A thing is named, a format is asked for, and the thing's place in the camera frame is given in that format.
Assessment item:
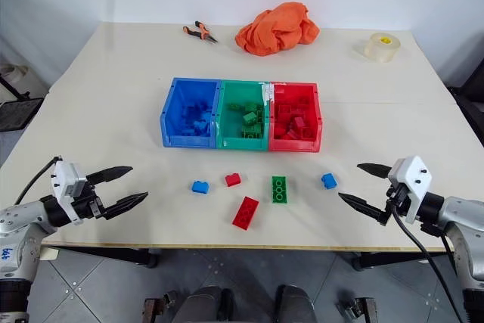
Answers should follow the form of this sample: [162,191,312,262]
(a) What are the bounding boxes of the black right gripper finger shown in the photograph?
[337,192,390,226]
[356,163,391,180]

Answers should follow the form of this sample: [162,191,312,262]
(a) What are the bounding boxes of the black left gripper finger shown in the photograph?
[101,191,150,221]
[85,166,134,188]

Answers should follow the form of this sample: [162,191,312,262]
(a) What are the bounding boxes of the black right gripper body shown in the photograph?
[384,182,412,222]

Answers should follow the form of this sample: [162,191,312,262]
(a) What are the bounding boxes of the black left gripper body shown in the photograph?
[70,181,106,222]

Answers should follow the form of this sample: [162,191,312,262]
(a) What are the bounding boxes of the red plastic storage bin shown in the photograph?
[267,81,324,154]

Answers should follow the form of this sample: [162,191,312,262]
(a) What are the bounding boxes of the blue plastic storage bin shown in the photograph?
[160,76,222,149]

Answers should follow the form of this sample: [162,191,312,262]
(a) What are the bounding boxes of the long green toy brick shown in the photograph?
[271,175,290,205]

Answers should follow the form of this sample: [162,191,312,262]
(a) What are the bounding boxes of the rusty caster foot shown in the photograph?
[337,297,377,321]
[142,290,178,319]

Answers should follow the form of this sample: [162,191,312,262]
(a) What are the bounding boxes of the black mesh tray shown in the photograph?
[0,98,45,133]

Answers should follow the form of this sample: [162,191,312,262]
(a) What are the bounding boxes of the dark furniture piece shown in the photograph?
[448,57,484,150]

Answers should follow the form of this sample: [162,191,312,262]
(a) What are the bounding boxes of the clear tape roll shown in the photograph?
[353,32,402,64]

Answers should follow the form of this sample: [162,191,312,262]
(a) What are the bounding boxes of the long red toy brick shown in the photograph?
[231,196,261,231]

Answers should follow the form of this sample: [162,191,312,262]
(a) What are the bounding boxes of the dark rounded shape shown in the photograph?
[172,285,235,323]
[274,284,315,323]

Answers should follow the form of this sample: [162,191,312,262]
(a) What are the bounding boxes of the green plastic storage bin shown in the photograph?
[215,79,274,151]

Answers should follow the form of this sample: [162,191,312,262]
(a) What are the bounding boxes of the white round stand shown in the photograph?
[0,62,30,92]

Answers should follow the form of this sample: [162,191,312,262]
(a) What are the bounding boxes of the crumpled orange cloth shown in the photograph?
[234,2,321,57]

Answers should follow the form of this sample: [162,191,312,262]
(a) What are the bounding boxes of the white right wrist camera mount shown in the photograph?
[388,155,433,225]

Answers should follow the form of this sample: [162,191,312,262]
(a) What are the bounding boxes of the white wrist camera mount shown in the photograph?
[51,160,88,225]
[388,155,433,225]

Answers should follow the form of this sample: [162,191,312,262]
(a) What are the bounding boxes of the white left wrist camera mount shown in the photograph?
[51,160,88,225]

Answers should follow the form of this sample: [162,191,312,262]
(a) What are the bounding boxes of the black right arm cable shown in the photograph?
[391,201,466,323]

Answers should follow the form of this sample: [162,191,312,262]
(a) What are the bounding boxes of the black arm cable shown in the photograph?
[391,201,466,323]
[14,155,64,206]

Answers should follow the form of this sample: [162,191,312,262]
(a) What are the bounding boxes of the black table frame bar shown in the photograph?
[56,246,158,269]
[351,250,432,272]

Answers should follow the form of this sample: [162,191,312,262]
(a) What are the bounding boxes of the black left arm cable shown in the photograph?
[14,155,64,206]

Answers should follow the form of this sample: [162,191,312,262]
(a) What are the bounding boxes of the orange-handled pliers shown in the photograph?
[182,20,219,45]

